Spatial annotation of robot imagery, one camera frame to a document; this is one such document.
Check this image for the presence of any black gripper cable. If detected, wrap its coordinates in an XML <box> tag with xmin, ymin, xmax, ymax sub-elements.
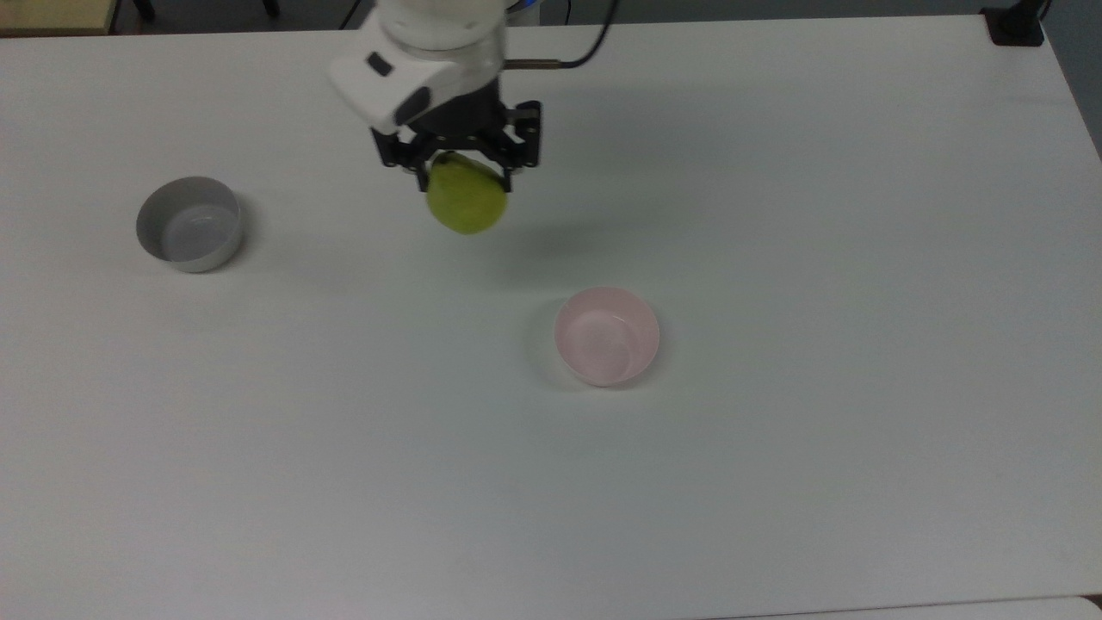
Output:
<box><xmin>503</xmin><ymin>0</ymin><xmax>622</xmax><ymax>71</ymax></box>

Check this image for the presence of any pink bowl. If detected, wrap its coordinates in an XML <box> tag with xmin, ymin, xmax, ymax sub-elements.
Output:
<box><xmin>554</xmin><ymin>287</ymin><xmax>661</xmax><ymax>388</ymax></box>

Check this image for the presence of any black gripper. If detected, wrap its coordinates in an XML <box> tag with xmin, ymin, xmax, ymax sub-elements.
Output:
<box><xmin>370</xmin><ymin>79</ymin><xmax>543</xmax><ymax>194</ymax></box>

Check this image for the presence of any light wooden cabinet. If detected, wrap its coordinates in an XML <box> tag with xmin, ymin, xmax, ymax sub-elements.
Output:
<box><xmin>0</xmin><ymin>0</ymin><xmax>119</xmax><ymax>37</ymax></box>

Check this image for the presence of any black table clamp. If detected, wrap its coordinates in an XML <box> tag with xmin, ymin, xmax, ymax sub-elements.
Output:
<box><xmin>981</xmin><ymin>0</ymin><xmax>1053</xmax><ymax>47</ymax></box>

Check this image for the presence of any gray bowl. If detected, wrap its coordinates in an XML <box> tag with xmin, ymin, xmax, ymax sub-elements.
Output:
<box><xmin>135</xmin><ymin>177</ymin><xmax>244</xmax><ymax>274</ymax></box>

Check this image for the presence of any green pear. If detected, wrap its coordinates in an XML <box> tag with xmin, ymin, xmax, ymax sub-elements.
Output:
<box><xmin>425</xmin><ymin>152</ymin><xmax>509</xmax><ymax>236</ymax></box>

